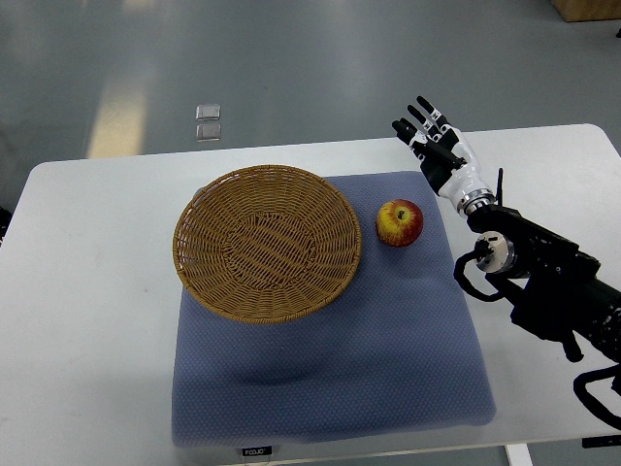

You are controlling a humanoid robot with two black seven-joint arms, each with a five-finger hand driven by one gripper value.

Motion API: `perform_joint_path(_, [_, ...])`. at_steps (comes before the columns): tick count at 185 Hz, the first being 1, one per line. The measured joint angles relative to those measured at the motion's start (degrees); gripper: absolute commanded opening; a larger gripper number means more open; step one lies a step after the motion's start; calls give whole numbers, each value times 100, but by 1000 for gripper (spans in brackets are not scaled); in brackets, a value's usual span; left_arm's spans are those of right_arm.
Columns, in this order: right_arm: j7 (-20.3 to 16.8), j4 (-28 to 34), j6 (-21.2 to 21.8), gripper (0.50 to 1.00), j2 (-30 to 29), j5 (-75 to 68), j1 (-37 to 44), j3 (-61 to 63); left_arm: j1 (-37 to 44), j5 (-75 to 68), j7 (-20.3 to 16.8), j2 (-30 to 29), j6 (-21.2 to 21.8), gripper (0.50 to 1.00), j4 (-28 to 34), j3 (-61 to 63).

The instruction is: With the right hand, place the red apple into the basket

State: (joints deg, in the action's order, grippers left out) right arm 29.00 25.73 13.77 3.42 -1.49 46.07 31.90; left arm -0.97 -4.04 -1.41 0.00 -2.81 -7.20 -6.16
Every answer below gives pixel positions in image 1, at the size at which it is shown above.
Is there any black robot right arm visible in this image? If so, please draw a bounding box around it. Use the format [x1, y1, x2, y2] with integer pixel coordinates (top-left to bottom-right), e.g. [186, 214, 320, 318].
[453, 189, 620, 428]

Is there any brown cardboard box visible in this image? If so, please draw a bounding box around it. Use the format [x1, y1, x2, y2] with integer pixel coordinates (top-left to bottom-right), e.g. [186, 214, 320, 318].
[551, 0, 620, 22]

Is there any metal floor plate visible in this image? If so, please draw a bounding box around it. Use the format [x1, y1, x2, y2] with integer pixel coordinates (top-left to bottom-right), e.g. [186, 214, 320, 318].
[195, 103, 221, 121]
[196, 122, 221, 142]

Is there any white table leg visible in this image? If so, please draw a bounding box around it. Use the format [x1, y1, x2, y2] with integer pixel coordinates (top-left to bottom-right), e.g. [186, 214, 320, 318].
[505, 444, 534, 466]

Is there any woven wicker basket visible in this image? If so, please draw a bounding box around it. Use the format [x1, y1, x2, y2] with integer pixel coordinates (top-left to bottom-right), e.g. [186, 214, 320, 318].
[172, 165, 362, 324]

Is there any lower metal floor plate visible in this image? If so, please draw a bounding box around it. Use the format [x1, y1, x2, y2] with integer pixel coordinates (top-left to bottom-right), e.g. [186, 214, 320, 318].
[196, 122, 221, 142]

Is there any red yellow apple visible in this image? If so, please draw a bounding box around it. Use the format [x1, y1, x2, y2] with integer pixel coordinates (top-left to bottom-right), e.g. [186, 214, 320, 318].
[376, 199, 424, 248]

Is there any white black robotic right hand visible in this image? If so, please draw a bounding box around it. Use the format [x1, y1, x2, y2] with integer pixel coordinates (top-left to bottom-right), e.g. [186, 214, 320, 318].
[392, 96, 496, 216]

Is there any black table label right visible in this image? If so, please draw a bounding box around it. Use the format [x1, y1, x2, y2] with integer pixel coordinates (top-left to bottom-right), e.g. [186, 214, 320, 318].
[581, 435, 621, 449]

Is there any upper metal floor plate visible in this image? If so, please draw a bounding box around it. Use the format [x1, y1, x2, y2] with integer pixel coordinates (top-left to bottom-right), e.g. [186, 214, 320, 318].
[195, 103, 221, 121]

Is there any blue quilted cloth mat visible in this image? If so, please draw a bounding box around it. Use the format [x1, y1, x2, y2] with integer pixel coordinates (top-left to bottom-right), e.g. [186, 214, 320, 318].
[172, 171, 496, 448]

